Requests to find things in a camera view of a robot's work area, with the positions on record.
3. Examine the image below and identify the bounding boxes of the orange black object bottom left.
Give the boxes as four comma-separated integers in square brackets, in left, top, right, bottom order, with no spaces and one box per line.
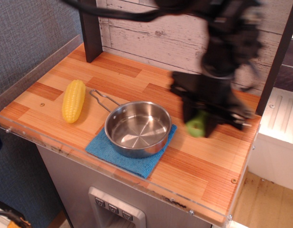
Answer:
[0,211,32,228]

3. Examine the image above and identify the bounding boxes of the white toy sink unit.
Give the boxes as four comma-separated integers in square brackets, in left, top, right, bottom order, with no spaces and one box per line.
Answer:
[247,35,293,193]

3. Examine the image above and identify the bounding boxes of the grey cabinet with dispenser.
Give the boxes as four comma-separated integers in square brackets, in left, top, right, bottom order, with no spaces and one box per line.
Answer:
[37,146,212,228]

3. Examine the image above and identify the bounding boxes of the dark left shelf post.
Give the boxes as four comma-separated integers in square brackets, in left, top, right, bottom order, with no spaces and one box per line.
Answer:
[79,10,103,63]

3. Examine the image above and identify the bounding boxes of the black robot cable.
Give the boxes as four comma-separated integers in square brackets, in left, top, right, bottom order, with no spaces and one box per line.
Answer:
[60,0,209,22]

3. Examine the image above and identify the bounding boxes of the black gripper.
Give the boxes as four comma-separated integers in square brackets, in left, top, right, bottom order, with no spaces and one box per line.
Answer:
[170,71,254,138]

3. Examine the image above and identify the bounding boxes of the dark shelf post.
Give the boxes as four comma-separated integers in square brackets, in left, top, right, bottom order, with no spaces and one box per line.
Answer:
[255,5,293,116]
[79,10,103,63]

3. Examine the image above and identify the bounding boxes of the green handled grey spatula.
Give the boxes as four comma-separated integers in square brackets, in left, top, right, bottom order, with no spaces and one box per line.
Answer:
[186,110,208,138]

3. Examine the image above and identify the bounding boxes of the yellow toy corn cob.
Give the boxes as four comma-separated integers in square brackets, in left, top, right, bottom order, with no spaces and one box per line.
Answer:
[62,80,86,124]

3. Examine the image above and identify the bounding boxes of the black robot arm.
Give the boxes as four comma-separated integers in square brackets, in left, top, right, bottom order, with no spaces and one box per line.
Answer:
[156,0,262,137]

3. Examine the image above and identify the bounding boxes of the dark right shelf post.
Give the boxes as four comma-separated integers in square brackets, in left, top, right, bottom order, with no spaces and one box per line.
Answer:
[255,5,293,116]

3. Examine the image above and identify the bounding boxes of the blue cloth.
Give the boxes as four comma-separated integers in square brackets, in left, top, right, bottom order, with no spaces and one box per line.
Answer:
[85,125,177,179]

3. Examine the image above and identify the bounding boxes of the stainless steel pot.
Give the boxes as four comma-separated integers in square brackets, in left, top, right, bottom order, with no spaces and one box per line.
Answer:
[89,89,172,159]

